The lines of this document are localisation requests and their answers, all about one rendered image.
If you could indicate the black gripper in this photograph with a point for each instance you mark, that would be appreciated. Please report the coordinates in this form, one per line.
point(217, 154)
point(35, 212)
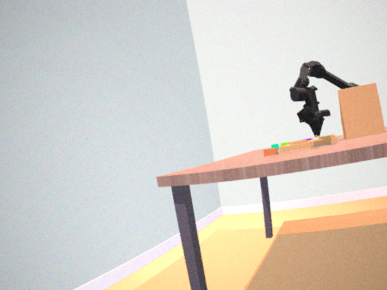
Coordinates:
point(315, 120)

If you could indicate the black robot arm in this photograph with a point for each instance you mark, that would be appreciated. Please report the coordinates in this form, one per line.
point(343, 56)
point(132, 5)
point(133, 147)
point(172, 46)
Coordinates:
point(300, 91)

